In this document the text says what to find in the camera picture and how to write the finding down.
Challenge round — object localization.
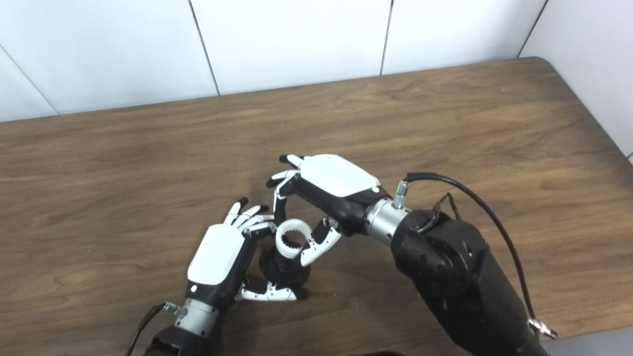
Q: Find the white and black right hand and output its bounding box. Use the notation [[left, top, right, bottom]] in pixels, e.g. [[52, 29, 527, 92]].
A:
[[266, 154, 382, 267]]

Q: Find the round black part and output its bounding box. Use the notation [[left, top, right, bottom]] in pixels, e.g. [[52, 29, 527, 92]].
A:
[[259, 245, 312, 290]]

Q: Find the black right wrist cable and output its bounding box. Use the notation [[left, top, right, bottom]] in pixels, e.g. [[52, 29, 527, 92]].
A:
[[393, 172, 558, 340]]

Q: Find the white and black left hand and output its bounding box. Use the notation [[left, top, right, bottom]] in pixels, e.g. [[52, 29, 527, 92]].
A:
[[185, 197, 308, 311]]

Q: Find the white ring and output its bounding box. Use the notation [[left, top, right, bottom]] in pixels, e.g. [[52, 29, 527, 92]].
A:
[[275, 219, 313, 260]]

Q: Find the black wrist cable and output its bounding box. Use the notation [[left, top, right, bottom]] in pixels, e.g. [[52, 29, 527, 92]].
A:
[[125, 302, 187, 356], [393, 172, 558, 340]]

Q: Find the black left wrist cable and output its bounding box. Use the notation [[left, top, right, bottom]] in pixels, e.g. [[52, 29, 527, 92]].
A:
[[125, 302, 187, 356]]

